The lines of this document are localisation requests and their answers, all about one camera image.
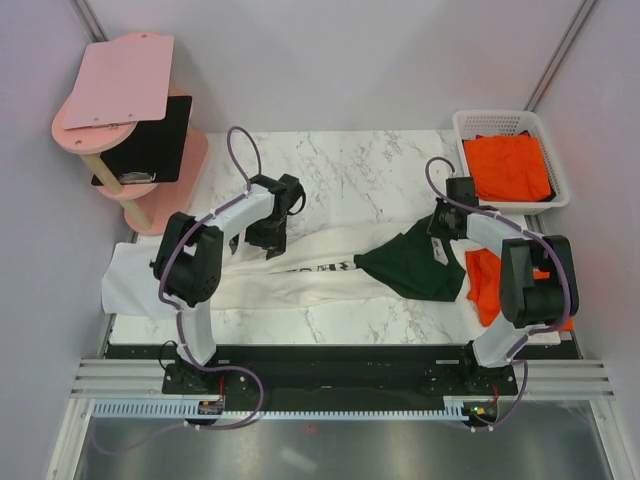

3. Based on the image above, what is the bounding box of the cream and green t-shirt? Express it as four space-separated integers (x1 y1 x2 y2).
211 217 466 310

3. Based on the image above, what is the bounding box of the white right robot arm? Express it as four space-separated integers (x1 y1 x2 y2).
429 177 579 394

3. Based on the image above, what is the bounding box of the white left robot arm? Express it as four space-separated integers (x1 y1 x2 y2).
151 174 306 393

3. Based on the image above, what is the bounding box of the orange t-shirt on table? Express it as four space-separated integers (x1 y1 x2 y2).
465 244 572 330

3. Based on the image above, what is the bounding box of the orange t-shirt in basket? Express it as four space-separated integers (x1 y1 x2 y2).
463 133 553 202

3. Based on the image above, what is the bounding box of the white plastic basket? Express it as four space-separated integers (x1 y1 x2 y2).
452 110 570 215

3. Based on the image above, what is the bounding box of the black clipboard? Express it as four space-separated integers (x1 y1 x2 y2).
100 95 192 185

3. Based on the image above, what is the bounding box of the white folded t-shirt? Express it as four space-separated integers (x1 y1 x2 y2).
101 243 176 320

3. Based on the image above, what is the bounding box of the pink clipboard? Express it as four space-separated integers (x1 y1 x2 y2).
63 35 174 130

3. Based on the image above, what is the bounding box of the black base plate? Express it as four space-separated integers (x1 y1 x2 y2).
162 346 518 410

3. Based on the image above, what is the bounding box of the white slotted cable duct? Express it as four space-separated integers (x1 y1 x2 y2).
92 399 469 421

